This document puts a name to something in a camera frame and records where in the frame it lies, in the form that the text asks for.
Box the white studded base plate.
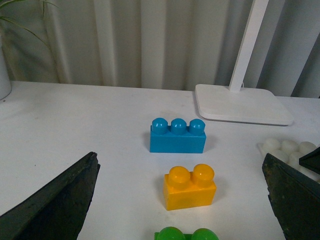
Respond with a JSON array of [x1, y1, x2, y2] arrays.
[[257, 138, 320, 183]]

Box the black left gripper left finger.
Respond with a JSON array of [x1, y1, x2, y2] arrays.
[[0, 152, 100, 240]]

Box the white plant pot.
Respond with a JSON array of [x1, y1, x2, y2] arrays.
[[0, 44, 12, 100]]

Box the blue three-stud block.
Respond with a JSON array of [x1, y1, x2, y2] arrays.
[[149, 117, 207, 154]]

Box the yellow two-stud block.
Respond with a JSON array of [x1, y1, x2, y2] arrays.
[[163, 163, 217, 211]]

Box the green two-stud block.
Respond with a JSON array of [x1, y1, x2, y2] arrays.
[[154, 226, 219, 240]]

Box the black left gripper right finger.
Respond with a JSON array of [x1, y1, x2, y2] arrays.
[[262, 153, 320, 240]]

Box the green potted plant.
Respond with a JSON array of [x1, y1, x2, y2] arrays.
[[0, 0, 60, 65]]

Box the white desk lamp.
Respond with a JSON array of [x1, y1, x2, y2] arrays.
[[195, 0, 294, 126]]

